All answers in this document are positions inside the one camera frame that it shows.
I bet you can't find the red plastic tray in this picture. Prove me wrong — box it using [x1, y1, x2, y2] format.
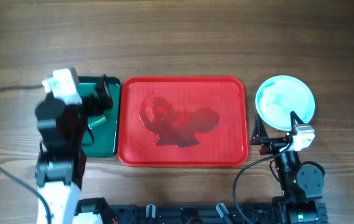
[118, 77, 249, 167]

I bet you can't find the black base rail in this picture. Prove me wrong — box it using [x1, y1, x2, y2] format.
[107, 202, 328, 224]

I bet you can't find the white plate top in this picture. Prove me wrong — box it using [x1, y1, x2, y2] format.
[254, 75, 315, 131]

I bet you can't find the dark green tray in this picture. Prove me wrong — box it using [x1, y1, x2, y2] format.
[83, 77, 121, 157]

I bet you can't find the green scrub sponge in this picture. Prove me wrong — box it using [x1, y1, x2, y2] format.
[88, 115, 107, 129]

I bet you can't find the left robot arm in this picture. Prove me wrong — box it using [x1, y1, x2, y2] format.
[35, 75, 116, 223]

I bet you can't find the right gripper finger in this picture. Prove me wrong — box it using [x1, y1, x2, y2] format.
[250, 114, 269, 145]
[290, 111, 304, 126]

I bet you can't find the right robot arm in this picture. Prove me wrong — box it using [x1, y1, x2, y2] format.
[250, 111, 328, 223]

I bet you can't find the left black cable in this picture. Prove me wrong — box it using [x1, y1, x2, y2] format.
[0, 83, 53, 224]

